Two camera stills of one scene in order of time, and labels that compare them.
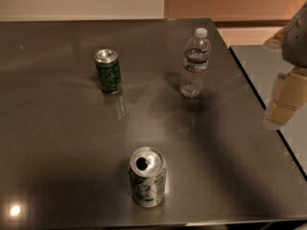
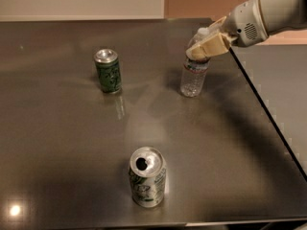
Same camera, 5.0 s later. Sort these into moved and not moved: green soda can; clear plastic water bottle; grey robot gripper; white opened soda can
Moved: grey robot gripper
Not moved: green soda can; clear plastic water bottle; white opened soda can
